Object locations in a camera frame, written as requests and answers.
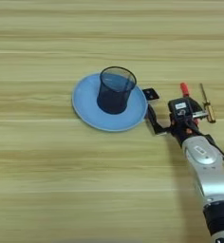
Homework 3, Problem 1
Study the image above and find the small black white square box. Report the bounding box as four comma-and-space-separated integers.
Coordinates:
141, 87, 160, 102

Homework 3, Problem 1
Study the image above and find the amber handled screwdriver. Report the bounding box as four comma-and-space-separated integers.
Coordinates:
198, 83, 217, 124

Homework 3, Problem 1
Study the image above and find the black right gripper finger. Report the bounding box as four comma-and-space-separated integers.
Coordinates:
191, 100, 211, 122
145, 103, 173, 137

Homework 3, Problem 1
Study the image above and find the black mesh pen cup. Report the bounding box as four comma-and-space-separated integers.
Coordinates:
96, 65, 138, 115

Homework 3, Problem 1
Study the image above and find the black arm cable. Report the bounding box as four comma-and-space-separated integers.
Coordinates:
193, 121, 224, 167

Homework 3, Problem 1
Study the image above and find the blue round plate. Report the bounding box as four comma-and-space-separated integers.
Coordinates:
71, 72, 149, 132

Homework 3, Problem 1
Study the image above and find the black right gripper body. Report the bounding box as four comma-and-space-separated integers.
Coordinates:
168, 113, 210, 147

